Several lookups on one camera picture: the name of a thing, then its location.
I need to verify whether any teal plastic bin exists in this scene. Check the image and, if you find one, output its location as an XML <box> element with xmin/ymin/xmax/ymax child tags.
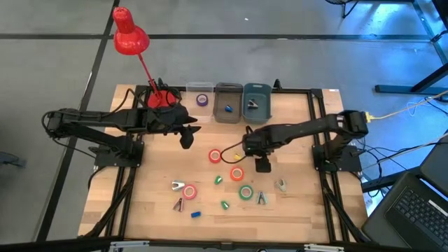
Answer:
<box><xmin>241</xmin><ymin>82</ymin><xmax>273</xmax><ymax>125</ymax></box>

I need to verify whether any clear plastic bin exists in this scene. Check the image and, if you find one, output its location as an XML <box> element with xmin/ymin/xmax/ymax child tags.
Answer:
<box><xmin>185</xmin><ymin>81</ymin><xmax>215</xmax><ymax>123</ymax></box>

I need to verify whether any black floor stand foot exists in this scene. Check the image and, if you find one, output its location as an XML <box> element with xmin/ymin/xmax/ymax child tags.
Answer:
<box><xmin>374</xmin><ymin>62</ymin><xmax>448</xmax><ymax>95</ymax></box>

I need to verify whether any grey plastic bin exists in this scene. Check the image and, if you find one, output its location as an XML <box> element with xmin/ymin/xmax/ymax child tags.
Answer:
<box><xmin>212</xmin><ymin>82</ymin><xmax>244</xmax><ymax>125</ymax></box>

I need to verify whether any silver crossbar bracket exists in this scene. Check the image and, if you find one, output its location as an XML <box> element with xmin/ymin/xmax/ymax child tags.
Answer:
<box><xmin>109</xmin><ymin>240</ymin><xmax>151</xmax><ymax>250</ymax></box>
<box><xmin>303</xmin><ymin>244</ymin><xmax>346</xmax><ymax>252</ymax></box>

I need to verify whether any green tape roll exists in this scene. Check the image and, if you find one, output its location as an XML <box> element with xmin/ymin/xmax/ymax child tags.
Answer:
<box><xmin>238</xmin><ymin>184</ymin><xmax>254</xmax><ymax>201</ymax></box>

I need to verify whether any yellow power cable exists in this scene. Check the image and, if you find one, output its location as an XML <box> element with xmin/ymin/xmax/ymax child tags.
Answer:
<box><xmin>370</xmin><ymin>89</ymin><xmax>448</xmax><ymax>120</ymax></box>

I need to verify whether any pink tape roll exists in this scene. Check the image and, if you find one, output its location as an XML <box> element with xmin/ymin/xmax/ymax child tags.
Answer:
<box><xmin>181</xmin><ymin>184</ymin><xmax>198</xmax><ymax>200</ymax></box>

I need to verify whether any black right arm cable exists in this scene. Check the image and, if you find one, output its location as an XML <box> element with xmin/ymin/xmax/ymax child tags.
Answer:
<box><xmin>220</xmin><ymin>139</ymin><xmax>248</xmax><ymax>165</ymax></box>

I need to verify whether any grey chair base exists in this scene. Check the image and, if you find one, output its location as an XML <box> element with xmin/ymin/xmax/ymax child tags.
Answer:
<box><xmin>0</xmin><ymin>150</ymin><xmax>27</xmax><ymax>168</ymax></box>

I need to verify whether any black desk leg frame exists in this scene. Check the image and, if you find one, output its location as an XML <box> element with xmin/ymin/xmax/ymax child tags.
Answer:
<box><xmin>324</xmin><ymin>0</ymin><xmax>448</xmax><ymax>66</ymax></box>

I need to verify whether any black aluminium table frame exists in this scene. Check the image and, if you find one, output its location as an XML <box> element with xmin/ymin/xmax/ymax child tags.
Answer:
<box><xmin>83</xmin><ymin>79</ymin><xmax>372</xmax><ymax>244</ymax></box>

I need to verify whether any black stand leg bar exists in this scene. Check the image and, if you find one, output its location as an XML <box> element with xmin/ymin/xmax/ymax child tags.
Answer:
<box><xmin>362</xmin><ymin>166</ymin><xmax>421</xmax><ymax>193</ymax></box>

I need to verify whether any open black laptop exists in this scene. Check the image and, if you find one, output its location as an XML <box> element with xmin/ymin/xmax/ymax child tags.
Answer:
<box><xmin>361</xmin><ymin>171</ymin><xmax>448</xmax><ymax>252</ymax></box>

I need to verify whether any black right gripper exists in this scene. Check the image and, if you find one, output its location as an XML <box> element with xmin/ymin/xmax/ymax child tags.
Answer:
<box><xmin>241</xmin><ymin>128</ymin><xmax>276</xmax><ymax>174</ymax></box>

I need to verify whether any black rig crossbar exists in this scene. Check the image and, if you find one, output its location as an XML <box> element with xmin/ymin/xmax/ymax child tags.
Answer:
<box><xmin>0</xmin><ymin>237</ymin><xmax>448</xmax><ymax>252</ymax></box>

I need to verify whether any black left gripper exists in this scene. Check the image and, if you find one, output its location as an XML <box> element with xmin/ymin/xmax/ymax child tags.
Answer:
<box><xmin>153</xmin><ymin>104</ymin><xmax>202</xmax><ymax>150</ymax></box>

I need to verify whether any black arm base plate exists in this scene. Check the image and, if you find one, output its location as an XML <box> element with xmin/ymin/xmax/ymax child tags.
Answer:
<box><xmin>89</xmin><ymin>138</ymin><xmax>145</xmax><ymax>168</ymax></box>
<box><xmin>312</xmin><ymin>143</ymin><xmax>363</xmax><ymax>172</ymax></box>

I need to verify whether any red tape roll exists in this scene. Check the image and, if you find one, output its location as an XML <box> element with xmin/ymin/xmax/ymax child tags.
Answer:
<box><xmin>208</xmin><ymin>148</ymin><xmax>223</xmax><ymax>165</ymax></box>

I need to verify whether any red desk lamp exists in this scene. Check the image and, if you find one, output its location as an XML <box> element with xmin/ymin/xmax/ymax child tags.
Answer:
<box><xmin>111</xmin><ymin>6</ymin><xmax>178</xmax><ymax>109</ymax></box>

